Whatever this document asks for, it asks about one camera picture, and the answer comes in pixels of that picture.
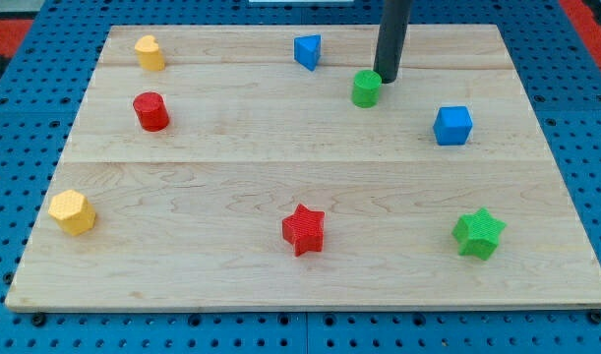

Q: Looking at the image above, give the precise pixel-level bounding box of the red cylinder block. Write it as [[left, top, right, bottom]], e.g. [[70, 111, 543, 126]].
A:
[[133, 91, 170, 132]]

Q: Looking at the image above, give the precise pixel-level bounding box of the yellow hexagon block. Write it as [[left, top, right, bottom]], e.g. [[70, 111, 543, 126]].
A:
[[48, 190, 96, 236]]

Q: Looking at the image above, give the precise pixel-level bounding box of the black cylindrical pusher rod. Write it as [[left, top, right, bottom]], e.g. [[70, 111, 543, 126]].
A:
[[373, 0, 413, 84]]

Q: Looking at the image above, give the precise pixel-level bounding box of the wooden board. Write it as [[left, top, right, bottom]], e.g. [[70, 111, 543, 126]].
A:
[[6, 25, 601, 313]]

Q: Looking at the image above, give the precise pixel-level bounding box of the red star block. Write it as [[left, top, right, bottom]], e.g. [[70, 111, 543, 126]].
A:
[[281, 204, 325, 257]]

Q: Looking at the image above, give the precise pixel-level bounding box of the green star block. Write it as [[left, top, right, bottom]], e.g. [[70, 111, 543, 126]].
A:
[[451, 207, 507, 261]]

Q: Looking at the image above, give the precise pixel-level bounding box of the blue cube block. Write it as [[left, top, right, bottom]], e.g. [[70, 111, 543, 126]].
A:
[[433, 106, 473, 146]]

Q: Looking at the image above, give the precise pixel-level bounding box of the yellow heart block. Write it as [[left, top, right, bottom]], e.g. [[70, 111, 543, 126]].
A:
[[134, 34, 165, 71]]

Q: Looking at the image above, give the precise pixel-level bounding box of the green cylinder block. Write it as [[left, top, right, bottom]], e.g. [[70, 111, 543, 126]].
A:
[[351, 70, 383, 108]]

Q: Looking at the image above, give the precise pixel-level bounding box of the blue triangle block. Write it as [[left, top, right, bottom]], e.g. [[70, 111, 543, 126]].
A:
[[293, 34, 322, 71]]

